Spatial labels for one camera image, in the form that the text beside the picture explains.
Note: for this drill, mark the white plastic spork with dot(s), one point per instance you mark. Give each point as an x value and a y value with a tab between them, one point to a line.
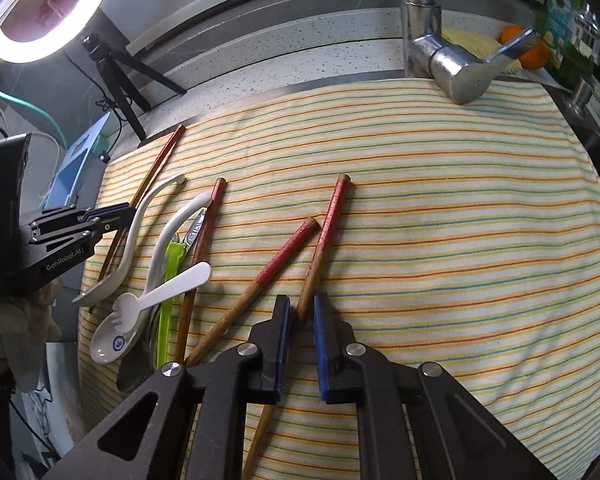
155	294

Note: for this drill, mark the chrome kitchen faucet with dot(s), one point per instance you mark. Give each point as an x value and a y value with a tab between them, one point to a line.
459	74

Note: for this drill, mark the diagonal red wooden chopstick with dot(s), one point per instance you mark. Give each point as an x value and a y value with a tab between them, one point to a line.
266	276

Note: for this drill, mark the black tripod stand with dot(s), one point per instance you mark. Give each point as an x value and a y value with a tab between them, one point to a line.
108	62

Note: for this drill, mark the yellow sponge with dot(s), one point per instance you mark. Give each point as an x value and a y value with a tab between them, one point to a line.
480	45

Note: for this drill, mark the orange fruit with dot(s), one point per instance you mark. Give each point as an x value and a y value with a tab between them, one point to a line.
533	59

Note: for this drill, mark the gloved left hand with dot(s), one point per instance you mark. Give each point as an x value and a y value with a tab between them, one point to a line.
26	324

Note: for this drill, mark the white logo ceramic spoon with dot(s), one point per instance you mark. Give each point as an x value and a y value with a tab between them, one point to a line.
117	333

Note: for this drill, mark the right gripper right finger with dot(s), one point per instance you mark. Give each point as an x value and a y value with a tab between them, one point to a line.
413	422

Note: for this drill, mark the green plastic spoon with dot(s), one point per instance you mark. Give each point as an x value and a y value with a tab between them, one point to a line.
175	253

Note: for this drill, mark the white curved ceramic spoon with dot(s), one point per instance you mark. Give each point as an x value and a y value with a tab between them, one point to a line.
107	286

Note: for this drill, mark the pull-out spray head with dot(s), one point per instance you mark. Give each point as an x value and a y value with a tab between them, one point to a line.
582	49

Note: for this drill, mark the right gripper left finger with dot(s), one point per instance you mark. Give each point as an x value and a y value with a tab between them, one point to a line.
187	422

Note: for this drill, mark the striped yellow cloth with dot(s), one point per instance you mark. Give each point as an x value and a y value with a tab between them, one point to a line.
471	237

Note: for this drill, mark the metal fork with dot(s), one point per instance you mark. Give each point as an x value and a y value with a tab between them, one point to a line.
194	229

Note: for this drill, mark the green dish soap bottle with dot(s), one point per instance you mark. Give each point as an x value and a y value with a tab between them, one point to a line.
556	17

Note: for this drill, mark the blue plastic drainer basket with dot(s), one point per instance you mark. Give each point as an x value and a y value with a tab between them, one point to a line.
65	186

